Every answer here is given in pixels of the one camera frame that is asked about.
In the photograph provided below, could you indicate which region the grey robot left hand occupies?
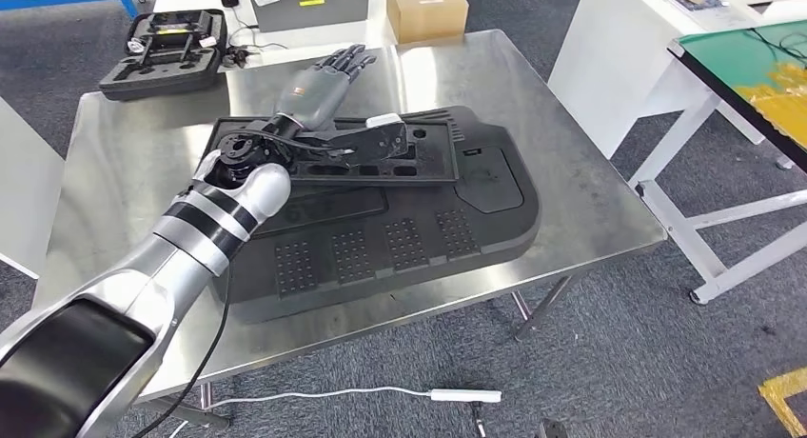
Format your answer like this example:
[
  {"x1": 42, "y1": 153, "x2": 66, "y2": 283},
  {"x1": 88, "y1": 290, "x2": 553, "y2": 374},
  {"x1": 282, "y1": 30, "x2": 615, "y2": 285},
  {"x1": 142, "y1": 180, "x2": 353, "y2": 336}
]
[{"x1": 274, "y1": 42, "x2": 378, "y2": 133}]

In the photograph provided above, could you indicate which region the black plastic plate part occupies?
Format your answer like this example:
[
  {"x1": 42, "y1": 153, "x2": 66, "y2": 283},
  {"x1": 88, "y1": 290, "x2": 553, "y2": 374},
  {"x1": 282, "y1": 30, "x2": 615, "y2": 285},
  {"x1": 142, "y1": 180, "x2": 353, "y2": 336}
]
[{"x1": 200, "y1": 114, "x2": 461, "y2": 188}]

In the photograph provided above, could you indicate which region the stainless steel workbench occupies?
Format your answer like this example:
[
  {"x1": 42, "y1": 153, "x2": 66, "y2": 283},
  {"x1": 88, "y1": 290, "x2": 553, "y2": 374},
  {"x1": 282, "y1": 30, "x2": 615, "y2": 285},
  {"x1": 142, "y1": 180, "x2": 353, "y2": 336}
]
[{"x1": 31, "y1": 28, "x2": 668, "y2": 424}]

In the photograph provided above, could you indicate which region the white table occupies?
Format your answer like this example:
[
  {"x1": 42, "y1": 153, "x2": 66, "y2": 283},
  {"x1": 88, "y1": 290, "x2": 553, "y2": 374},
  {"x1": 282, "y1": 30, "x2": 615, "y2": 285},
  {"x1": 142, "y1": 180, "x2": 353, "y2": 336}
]
[
  {"x1": 546, "y1": 0, "x2": 767, "y2": 161},
  {"x1": 152, "y1": 0, "x2": 404, "y2": 70}
]

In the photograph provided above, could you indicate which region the grey computer case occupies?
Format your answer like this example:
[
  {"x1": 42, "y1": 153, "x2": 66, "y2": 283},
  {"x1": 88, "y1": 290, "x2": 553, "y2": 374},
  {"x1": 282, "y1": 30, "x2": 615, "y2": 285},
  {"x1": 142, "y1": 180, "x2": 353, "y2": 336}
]
[{"x1": 244, "y1": 0, "x2": 371, "y2": 34}]

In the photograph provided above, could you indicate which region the brown cardboard box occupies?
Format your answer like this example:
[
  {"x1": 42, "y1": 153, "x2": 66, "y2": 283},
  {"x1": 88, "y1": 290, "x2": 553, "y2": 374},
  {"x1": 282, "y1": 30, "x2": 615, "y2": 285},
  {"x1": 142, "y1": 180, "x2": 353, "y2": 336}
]
[{"x1": 385, "y1": 0, "x2": 471, "y2": 46}]

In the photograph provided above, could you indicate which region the black device with yellow label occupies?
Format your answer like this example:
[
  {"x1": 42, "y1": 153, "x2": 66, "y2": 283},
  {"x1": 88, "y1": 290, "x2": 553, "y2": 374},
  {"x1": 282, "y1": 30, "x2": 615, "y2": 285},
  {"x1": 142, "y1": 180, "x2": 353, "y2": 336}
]
[{"x1": 128, "y1": 10, "x2": 216, "y2": 70}]

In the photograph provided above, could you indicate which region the black foam case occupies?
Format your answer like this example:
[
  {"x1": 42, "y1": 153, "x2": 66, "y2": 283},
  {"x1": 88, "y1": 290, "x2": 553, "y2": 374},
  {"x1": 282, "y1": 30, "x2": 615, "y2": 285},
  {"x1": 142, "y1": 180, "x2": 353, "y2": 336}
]
[{"x1": 97, "y1": 8, "x2": 229, "y2": 103}]

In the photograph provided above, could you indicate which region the large black plastic panel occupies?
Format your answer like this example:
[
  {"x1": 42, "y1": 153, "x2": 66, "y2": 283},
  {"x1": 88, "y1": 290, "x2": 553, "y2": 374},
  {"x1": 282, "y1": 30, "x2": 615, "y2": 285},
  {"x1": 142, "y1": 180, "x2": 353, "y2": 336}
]
[{"x1": 210, "y1": 105, "x2": 543, "y2": 326}]

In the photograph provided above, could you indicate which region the blue cart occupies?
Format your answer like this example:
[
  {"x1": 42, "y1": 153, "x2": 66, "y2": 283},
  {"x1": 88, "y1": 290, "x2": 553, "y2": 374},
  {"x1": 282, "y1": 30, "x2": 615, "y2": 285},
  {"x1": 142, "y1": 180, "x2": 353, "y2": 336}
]
[{"x1": 0, "y1": 0, "x2": 141, "y2": 19}]

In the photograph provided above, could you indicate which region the white board panel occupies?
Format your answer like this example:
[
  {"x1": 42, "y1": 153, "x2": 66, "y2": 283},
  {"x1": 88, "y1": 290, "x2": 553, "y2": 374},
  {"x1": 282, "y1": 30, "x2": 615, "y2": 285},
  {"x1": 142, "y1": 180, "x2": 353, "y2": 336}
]
[{"x1": 0, "y1": 96, "x2": 67, "y2": 281}]

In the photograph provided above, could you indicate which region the white power strip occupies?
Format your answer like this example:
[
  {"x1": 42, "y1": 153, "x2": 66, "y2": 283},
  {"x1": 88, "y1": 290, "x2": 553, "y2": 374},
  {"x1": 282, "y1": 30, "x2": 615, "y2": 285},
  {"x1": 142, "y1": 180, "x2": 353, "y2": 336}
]
[{"x1": 429, "y1": 388, "x2": 503, "y2": 404}]

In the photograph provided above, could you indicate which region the printed booklet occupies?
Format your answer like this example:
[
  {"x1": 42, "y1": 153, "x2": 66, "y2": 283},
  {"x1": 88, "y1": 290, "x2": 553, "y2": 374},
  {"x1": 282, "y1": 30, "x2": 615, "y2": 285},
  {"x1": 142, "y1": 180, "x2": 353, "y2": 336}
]
[{"x1": 657, "y1": 0, "x2": 767, "y2": 32}]

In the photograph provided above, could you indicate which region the green top table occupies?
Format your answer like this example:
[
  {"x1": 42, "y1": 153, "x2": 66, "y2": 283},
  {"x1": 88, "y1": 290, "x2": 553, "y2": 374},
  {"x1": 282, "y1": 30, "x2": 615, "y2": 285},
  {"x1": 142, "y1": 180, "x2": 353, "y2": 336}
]
[{"x1": 629, "y1": 18, "x2": 807, "y2": 306}]

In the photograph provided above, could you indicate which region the yellow floor tape patch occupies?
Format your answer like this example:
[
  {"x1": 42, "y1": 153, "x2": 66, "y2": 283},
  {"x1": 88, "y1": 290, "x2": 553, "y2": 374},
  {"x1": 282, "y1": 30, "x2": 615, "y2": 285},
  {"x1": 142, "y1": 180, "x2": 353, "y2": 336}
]
[{"x1": 758, "y1": 367, "x2": 807, "y2": 438}]

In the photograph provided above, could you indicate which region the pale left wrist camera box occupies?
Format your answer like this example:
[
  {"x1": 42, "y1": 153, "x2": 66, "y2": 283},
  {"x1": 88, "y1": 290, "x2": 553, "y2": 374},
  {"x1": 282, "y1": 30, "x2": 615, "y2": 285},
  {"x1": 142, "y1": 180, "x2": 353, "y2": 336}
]
[{"x1": 365, "y1": 111, "x2": 404, "y2": 130}]

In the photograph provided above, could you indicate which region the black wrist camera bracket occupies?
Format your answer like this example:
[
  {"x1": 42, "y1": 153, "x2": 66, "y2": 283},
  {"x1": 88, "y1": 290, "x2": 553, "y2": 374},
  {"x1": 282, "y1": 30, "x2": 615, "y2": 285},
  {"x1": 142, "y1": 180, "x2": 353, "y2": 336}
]
[{"x1": 277, "y1": 120, "x2": 411, "y2": 169}]

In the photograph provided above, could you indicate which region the black desk cable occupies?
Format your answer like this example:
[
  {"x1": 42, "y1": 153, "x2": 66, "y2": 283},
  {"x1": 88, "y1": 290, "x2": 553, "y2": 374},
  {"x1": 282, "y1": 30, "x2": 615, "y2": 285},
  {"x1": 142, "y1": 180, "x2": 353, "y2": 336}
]
[{"x1": 224, "y1": 6, "x2": 291, "y2": 70}]

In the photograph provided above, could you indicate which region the white power cable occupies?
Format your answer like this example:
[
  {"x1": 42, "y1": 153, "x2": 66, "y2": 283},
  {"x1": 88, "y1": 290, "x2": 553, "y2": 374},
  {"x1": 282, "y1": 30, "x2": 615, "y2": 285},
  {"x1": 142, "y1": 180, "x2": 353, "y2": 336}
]
[{"x1": 167, "y1": 386, "x2": 435, "y2": 438}]

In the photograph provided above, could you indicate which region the dark floor cord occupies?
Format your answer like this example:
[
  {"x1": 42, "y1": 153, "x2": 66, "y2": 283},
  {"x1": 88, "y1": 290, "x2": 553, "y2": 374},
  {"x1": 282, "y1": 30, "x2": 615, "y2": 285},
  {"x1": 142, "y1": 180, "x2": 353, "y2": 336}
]
[{"x1": 469, "y1": 400, "x2": 488, "y2": 438}]

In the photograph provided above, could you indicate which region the black table cable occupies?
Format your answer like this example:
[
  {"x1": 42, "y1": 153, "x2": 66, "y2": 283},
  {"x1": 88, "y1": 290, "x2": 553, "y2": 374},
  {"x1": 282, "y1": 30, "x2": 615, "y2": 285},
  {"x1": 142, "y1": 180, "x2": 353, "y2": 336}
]
[{"x1": 743, "y1": 25, "x2": 807, "y2": 64}]

